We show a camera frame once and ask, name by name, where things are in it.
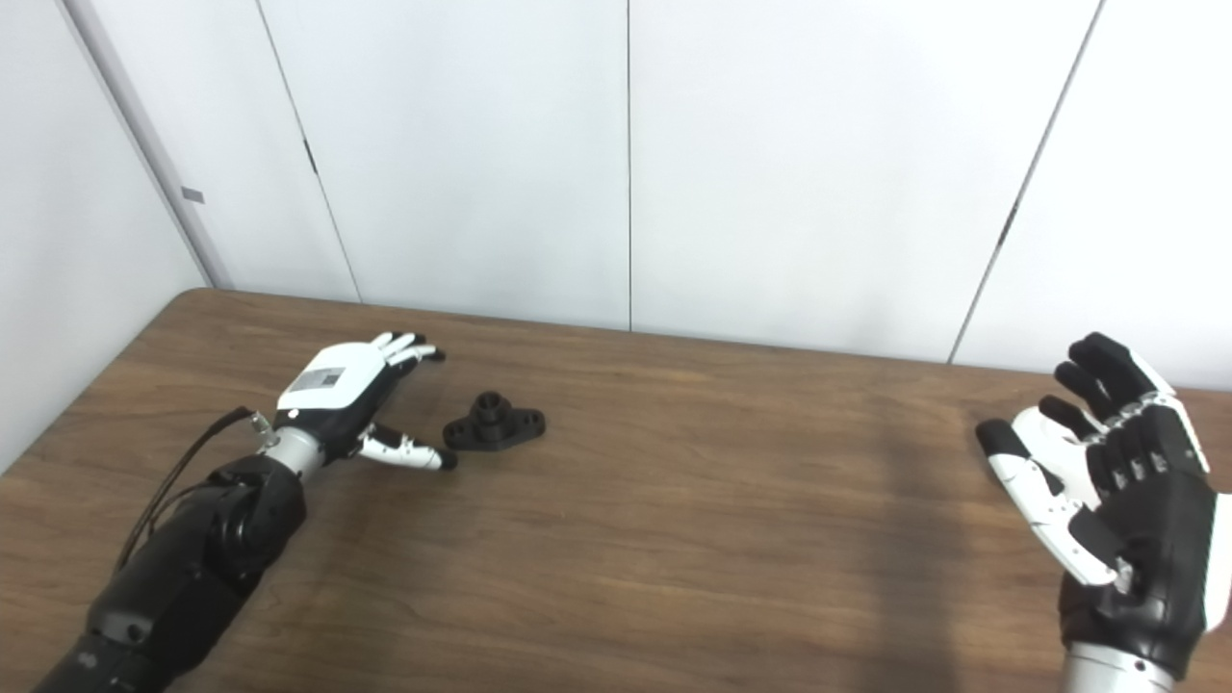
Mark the white and black right hand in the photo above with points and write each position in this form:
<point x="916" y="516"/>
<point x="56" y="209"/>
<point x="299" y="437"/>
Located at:
<point x="1165" y="539"/>

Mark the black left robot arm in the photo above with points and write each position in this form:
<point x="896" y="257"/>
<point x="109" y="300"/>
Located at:
<point x="192" y="577"/>

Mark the grey wall post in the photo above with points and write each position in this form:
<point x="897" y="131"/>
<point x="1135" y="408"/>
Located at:
<point x="144" y="135"/>

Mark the black flanged holder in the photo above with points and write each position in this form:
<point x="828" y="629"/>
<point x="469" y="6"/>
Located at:
<point x="496" y="423"/>

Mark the white and black left hand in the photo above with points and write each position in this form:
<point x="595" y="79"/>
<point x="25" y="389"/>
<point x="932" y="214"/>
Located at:
<point x="327" y="385"/>

